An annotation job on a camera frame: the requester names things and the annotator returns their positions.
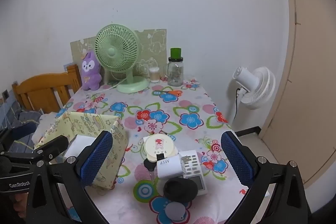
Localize white fan cable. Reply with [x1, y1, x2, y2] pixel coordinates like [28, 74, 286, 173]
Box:
[98, 77, 126, 90]

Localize white standing fan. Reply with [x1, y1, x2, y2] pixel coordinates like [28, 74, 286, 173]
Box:
[228, 66, 276, 126]

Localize yellow printed fabric box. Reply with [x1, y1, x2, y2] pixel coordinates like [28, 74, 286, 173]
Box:
[34, 111, 129, 190]

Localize clear cotton swab container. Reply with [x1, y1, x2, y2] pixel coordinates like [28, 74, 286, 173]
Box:
[149, 67, 160, 83]

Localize small black object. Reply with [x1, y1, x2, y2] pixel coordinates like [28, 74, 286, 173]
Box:
[144, 158, 158, 172]

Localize white charger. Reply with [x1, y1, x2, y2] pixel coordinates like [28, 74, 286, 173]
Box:
[157, 152, 185, 180]

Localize floral tablecloth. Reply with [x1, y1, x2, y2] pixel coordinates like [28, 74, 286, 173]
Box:
[34, 78, 271, 224]

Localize beige printed board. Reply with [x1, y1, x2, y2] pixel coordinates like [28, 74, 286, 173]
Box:
[70, 29, 167, 77]

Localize glass jar with green lid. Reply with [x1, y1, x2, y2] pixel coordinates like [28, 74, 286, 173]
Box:
[167, 48, 184, 87]

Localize orange handled scissors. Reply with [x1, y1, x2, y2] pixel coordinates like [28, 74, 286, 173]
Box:
[160, 90, 183, 97]

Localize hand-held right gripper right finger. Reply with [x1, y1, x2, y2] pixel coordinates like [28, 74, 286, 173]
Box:
[220, 131, 311, 224]

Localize green desk fan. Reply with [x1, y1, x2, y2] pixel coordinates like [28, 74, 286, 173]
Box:
[95, 25, 150, 94]

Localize purple plush toy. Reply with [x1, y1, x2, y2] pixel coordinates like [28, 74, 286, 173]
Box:
[80, 51, 102, 91]

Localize black round pouch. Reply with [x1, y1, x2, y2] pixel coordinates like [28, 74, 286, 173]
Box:
[163, 177, 198, 202]

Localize round cream tin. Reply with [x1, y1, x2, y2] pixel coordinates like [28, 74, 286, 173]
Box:
[143, 133, 179, 163]

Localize white cloth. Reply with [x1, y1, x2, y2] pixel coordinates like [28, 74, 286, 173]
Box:
[33, 111, 65, 142]

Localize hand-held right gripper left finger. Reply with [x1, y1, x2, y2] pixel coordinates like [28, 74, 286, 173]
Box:
[26, 130, 114, 224]

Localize beige wardrobe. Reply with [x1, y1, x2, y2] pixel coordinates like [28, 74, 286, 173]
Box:
[260, 0, 336, 188]

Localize white timer with keypad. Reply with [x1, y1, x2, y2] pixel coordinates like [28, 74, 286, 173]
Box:
[178, 150, 208, 196]

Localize grey round case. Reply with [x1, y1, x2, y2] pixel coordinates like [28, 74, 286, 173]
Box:
[164, 200, 191, 223]

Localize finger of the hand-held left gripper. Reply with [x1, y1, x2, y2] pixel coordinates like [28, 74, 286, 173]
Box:
[0, 122, 38, 141]
[31, 135, 69, 163]

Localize person's left hand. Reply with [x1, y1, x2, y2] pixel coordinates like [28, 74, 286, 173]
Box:
[10, 192, 29, 216]

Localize blue plaid bedding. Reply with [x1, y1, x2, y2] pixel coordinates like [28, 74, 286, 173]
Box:
[0, 98, 40, 135]

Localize black fan cable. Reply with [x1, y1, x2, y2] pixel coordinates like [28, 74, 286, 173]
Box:
[234, 88, 240, 122]

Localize wooden bed headboard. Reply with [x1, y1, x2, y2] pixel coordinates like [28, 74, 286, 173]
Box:
[12, 64, 82, 114]

